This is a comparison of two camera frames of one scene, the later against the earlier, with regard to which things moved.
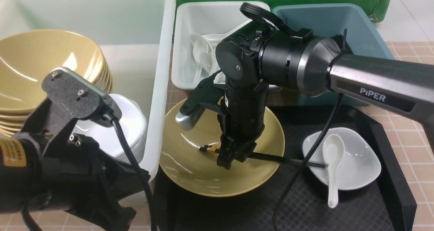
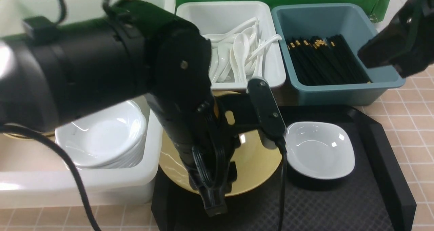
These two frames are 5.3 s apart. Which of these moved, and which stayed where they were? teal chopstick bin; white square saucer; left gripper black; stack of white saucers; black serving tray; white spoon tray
Moved: white square saucer; left gripper black; white spoon tray
Stayed: teal chopstick bin; black serving tray; stack of white saucers
